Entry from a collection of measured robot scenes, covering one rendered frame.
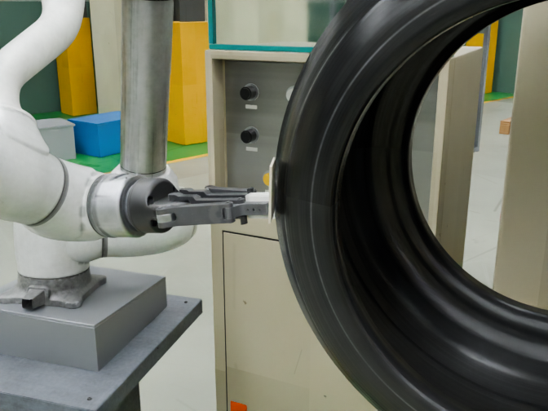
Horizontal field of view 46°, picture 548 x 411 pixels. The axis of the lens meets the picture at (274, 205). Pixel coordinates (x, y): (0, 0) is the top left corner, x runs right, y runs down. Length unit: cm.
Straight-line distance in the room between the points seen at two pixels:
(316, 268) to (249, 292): 95
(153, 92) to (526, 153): 74
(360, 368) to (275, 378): 100
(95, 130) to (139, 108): 487
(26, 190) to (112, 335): 64
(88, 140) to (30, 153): 547
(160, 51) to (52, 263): 50
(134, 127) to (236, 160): 30
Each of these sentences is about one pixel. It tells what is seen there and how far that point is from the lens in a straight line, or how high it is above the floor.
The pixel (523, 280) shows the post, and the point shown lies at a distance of 101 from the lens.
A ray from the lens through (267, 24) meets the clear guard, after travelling 146.
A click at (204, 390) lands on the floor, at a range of 250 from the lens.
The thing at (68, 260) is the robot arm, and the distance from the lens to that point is 146.
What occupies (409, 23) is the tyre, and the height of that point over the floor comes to 135.
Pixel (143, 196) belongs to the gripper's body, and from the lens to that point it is 86.
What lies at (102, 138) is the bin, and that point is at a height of 18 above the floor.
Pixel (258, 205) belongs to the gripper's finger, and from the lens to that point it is 78.
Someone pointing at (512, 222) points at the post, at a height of 107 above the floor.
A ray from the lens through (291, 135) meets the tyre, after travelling 64.
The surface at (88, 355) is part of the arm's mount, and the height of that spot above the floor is 69.
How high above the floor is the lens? 137
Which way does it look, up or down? 17 degrees down
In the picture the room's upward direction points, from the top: straight up
